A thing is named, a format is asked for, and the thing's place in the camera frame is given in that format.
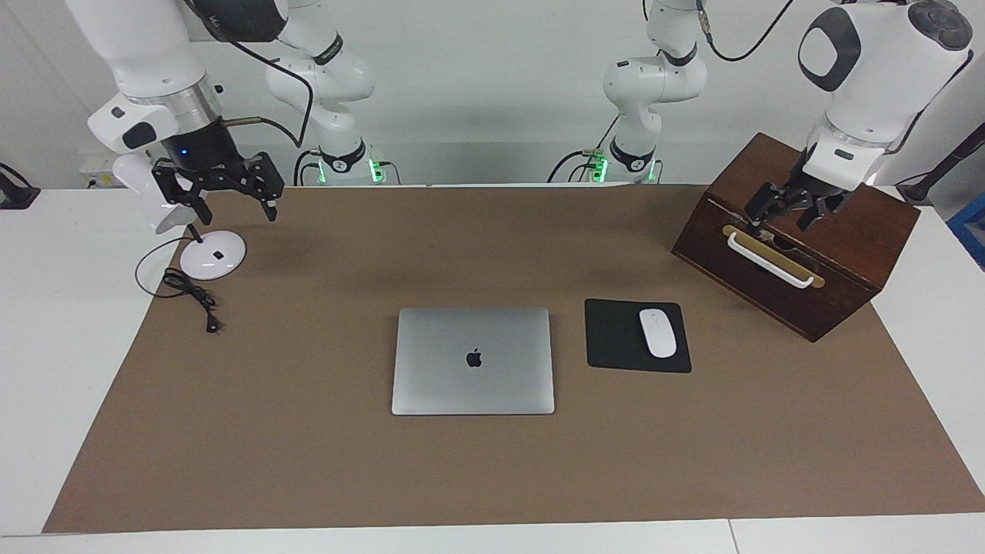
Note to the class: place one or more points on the white wall socket strip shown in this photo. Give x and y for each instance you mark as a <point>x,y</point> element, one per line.
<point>96,169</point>

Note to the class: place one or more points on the dark brown wooden box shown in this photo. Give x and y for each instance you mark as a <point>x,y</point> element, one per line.
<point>846,231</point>

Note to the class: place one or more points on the black clamp mount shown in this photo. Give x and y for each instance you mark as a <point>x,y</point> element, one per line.
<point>15,196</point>

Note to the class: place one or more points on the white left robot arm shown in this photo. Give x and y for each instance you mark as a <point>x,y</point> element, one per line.
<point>885,77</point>

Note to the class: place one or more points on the white computer mouse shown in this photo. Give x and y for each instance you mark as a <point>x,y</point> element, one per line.
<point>658,335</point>

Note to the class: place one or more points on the silver laptop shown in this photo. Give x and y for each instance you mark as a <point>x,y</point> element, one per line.
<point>473,385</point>

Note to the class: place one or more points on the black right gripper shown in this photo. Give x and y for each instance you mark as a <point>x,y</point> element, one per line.
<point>202,150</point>

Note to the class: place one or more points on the black mouse pad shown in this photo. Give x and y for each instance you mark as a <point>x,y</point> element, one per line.
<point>612,338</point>

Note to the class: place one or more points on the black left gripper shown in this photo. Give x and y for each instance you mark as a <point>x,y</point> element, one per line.
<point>800,185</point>

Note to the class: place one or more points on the brown table mat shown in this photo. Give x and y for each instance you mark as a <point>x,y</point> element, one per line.
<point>308,462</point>

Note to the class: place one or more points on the white desk lamp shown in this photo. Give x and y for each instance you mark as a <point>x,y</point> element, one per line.
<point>212,258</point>

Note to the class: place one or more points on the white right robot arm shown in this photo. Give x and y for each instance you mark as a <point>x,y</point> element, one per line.
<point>138,46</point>

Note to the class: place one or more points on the black stand leg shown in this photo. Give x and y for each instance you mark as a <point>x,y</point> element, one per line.
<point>950,158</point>

